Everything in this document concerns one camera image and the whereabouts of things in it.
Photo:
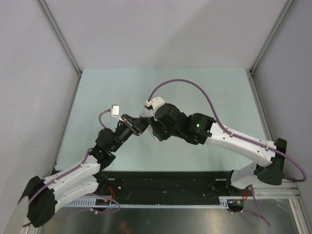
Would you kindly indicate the right aluminium frame post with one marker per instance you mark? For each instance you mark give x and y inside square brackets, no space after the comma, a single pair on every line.
[277,26]

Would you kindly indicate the white remote control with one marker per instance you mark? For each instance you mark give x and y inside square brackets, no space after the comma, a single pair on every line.
[147,113]

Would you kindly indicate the white cable duct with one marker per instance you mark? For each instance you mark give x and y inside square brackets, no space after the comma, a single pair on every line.
[101,203]

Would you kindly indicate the aluminium frame post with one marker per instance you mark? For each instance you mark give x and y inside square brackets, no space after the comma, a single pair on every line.
[277,26]
[51,20]

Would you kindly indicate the left aluminium frame post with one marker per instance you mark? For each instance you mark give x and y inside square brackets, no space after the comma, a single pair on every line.
[51,20]

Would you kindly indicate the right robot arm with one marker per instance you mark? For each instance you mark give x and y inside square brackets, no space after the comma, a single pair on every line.
[267,165]

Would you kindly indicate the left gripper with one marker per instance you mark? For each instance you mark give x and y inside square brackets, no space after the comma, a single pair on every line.
[137,126]

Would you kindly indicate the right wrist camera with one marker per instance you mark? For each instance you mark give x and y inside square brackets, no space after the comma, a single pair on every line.
[154,102]

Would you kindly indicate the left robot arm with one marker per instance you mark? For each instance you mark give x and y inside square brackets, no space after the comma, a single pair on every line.
[47,195]

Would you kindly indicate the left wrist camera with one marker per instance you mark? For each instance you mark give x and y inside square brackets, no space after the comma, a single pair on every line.
[115,110]

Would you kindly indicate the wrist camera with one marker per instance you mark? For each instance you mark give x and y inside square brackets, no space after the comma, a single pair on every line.
[115,110]
[154,102]

